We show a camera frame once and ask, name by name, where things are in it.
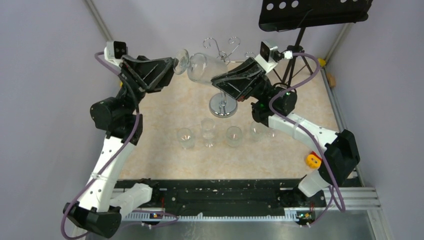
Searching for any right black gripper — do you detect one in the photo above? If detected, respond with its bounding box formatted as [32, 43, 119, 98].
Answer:
[210, 57, 274, 104]

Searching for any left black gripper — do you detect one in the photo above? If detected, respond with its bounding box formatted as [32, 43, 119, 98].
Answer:
[116, 54, 181, 117]

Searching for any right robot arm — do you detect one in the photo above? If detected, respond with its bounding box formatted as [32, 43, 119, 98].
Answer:
[210, 55, 360, 206]

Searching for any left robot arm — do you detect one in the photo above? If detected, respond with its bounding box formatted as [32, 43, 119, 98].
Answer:
[63, 55, 175, 238]

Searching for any chrome wine glass rack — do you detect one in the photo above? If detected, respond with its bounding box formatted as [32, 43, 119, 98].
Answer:
[203, 36, 241, 118]

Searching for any black music stand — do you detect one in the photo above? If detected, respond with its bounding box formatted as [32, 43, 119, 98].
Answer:
[258, 0, 372, 90]

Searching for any yellow corner clip right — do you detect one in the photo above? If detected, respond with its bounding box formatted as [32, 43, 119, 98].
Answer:
[318, 58, 327, 68]

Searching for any yellow and red toy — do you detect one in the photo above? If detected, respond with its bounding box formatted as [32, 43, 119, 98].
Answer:
[305, 151, 323, 169]

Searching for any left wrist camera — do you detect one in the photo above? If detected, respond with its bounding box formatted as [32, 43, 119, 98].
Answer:
[104, 40, 128, 66]

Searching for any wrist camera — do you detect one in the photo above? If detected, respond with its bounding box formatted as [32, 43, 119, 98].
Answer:
[254, 40, 294, 74]
[104, 40, 128, 66]

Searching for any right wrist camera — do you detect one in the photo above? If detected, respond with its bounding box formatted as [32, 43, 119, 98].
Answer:
[254, 40, 294, 74]

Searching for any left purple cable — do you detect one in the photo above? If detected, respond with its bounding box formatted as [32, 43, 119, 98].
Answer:
[60, 51, 180, 240]

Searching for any purple cable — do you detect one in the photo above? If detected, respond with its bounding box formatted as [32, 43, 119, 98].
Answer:
[268, 52, 347, 227]
[60, 51, 180, 240]

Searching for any aluminium frame post left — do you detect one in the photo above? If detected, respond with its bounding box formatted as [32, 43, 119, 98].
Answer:
[82, 0, 113, 41]

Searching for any aluminium frame post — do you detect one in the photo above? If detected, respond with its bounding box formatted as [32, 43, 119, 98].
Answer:
[324, 23, 352, 64]
[82, 0, 113, 41]

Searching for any brown block on rail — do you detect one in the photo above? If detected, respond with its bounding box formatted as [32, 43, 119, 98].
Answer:
[326, 72, 336, 88]

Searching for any aluminium frame post right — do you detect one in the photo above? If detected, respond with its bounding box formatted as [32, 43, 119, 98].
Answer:
[324, 23, 352, 64]

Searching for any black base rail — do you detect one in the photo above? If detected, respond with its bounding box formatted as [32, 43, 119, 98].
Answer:
[112, 177, 361, 218]

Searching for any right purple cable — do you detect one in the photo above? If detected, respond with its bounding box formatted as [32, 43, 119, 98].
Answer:
[268, 52, 347, 227]

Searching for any white cable duct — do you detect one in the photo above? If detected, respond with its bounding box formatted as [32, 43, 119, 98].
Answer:
[122, 210, 312, 223]

